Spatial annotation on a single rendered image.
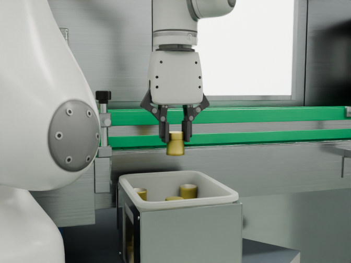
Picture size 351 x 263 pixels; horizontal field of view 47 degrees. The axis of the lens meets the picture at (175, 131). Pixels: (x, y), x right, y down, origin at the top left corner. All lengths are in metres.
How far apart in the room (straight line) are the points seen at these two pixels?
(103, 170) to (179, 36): 0.29
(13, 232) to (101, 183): 0.34
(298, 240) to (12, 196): 1.02
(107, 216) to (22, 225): 0.66
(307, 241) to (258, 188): 0.43
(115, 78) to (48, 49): 0.64
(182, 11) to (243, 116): 0.34
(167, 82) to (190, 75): 0.05
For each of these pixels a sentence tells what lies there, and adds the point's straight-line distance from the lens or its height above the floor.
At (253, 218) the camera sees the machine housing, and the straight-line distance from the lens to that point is 1.27.
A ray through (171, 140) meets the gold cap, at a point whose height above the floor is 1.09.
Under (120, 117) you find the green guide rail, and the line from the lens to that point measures 0.89.
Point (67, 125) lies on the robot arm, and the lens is 0.39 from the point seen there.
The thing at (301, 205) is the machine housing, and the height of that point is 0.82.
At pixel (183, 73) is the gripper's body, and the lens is 0.75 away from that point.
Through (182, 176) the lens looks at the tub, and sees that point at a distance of 0.85.
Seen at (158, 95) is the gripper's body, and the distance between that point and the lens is 0.74.
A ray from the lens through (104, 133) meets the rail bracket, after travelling 0.77.
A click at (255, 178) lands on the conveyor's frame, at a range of 0.99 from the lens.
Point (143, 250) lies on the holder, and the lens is 0.64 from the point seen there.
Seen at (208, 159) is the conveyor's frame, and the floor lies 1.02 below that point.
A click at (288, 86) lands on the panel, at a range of 1.23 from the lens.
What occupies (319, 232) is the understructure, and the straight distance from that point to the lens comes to 1.41.
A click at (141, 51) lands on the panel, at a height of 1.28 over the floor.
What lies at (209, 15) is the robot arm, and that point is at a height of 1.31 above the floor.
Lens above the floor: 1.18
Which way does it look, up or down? 6 degrees down
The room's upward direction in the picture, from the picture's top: straight up
